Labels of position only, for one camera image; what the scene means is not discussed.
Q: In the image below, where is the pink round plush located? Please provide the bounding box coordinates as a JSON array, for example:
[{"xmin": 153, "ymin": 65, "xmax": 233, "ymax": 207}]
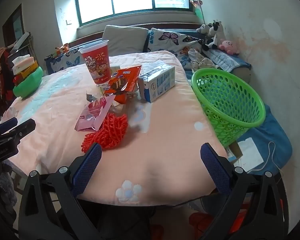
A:
[{"xmin": 219, "ymin": 39, "xmax": 240, "ymax": 55}]

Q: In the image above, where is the orange foam fruit net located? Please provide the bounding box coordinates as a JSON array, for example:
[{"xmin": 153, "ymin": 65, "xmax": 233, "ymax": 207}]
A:
[{"xmin": 81, "ymin": 113, "xmax": 129, "ymax": 154}]

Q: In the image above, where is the orange fox plush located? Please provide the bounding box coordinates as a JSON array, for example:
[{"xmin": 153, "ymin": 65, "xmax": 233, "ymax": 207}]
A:
[{"xmin": 54, "ymin": 44, "xmax": 70, "ymax": 55}]

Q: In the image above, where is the pink snack wrapper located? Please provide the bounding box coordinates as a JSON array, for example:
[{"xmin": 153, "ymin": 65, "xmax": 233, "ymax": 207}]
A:
[{"xmin": 74, "ymin": 95, "xmax": 115, "ymax": 132}]

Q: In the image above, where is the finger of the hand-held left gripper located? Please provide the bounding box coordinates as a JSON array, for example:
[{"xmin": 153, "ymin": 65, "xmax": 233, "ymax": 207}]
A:
[
  {"xmin": 0, "ymin": 117, "xmax": 18, "ymax": 137},
  {"xmin": 0, "ymin": 119, "xmax": 36, "ymax": 148}
]

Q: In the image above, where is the blue floor mat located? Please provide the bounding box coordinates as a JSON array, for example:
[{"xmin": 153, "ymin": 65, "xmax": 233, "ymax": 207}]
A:
[{"xmin": 230, "ymin": 110, "xmax": 293, "ymax": 173}]

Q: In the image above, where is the small butterfly print pillow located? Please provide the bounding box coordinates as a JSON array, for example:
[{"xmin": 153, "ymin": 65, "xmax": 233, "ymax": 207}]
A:
[{"xmin": 45, "ymin": 49, "xmax": 87, "ymax": 75}]

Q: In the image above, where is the red paper cup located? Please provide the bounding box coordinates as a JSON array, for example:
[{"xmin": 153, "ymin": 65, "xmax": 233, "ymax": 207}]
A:
[{"xmin": 77, "ymin": 40, "xmax": 112, "ymax": 85}]

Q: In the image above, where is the pink flower blanket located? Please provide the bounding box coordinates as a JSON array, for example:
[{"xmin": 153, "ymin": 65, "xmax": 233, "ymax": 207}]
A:
[{"xmin": 1, "ymin": 50, "xmax": 228, "ymax": 207}]

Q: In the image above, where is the white paper sheet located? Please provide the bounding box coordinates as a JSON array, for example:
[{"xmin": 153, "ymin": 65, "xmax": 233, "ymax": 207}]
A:
[{"xmin": 227, "ymin": 137, "xmax": 264, "ymax": 172}]

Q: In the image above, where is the crumpled white patterned cloth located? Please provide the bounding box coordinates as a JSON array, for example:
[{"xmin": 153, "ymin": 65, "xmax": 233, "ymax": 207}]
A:
[{"xmin": 189, "ymin": 49, "xmax": 222, "ymax": 72}]

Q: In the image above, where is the green plastic basket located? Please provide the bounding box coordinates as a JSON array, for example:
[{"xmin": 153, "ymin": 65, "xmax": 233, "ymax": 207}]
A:
[{"xmin": 191, "ymin": 68, "xmax": 266, "ymax": 148}]

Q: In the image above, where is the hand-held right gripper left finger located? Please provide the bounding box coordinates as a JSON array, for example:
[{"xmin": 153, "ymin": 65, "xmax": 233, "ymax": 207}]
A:
[{"xmin": 18, "ymin": 142, "xmax": 102, "ymax": 240}]

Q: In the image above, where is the black white cow plush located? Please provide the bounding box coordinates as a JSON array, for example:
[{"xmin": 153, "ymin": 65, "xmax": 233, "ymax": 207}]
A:
[{"xmin": 202, "ymin": 20, "xmax": 224, "ymax": 51}]

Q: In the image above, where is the tissue box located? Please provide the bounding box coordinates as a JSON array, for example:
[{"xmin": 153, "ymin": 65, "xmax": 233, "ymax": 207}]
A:
[{"xmin": 11, "ymin": 54, "xmax": 35, "ymax": 74}]

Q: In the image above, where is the white cable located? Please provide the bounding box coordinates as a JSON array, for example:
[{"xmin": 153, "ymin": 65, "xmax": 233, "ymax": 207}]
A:
[{"xmin": 250, "ymin": 141, "xmax": 285, "ymax": 178}]

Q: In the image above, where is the colourful pinwheel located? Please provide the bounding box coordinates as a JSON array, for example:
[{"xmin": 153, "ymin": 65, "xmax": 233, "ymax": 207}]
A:
[{"xmin": 189, "ymin": 0, "xmax": 207, "ymax": 24}]

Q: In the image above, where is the grey pillow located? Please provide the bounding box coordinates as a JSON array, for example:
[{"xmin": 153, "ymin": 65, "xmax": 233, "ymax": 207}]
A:
[{"xmin": 102, "ymin": 25, "xmax": 149, "ymax": 57}]

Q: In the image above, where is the red snack wrapper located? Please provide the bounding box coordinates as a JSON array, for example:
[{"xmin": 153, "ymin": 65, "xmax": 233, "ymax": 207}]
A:
[{"xmin": 104, "ymin": 65, "xmax": 142, "ymax": 104}]

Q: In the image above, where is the blue grey patterned towel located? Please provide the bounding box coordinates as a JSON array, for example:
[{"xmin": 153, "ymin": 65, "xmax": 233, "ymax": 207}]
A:
[{"xmin": 205, "ymin": 49, "xmax": 252, "ymax": 73}]

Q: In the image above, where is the wooden door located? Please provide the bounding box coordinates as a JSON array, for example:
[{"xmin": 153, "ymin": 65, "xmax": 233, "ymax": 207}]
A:
[{"xmin": 2, "ymin": 4, "xmax": 25, "ymax": 48}]

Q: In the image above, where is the white blue milk carton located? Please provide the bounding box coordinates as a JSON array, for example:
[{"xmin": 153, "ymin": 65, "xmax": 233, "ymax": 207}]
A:
[{"xmin": 137, "ymin": 64, "xmax": 176, "ymax": 103}]

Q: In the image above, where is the red plastic stool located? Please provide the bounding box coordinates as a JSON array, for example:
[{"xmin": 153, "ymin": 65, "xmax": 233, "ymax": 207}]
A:
[{"xmin": 189, "ymin": 200, "xmax": 243, "ymax": 240}]

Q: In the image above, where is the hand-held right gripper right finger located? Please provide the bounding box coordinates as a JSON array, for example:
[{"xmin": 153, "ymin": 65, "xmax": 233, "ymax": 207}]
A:
[{"xmin": 200, "ymin": 142, "xmax": 290, "ymax": 240}]

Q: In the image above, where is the large butterfly print pillow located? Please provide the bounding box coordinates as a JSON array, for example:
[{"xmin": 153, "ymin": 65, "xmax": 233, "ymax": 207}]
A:
[{"xmin": 147, "ymin": 27, "xmax": 208, "ymax": 69}]

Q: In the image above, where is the small foil wrapper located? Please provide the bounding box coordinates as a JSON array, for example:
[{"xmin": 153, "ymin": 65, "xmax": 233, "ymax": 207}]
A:
[{"xmin": 86, "ymin": 91, "xmax": 108, "ymax": 103}]

